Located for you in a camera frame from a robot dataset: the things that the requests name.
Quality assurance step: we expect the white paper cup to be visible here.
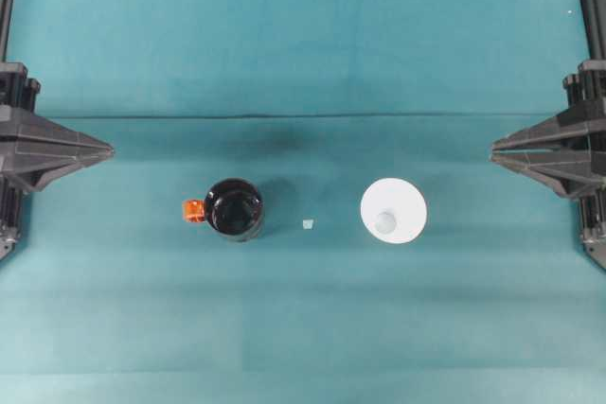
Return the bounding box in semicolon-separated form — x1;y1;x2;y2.
359;176;430;245

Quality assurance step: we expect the black frame rail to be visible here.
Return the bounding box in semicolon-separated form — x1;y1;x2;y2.
0;0;18;64
578;0;606;62

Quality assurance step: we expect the black cup holder red handle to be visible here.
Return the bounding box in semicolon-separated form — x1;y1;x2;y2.
181;177;264;244

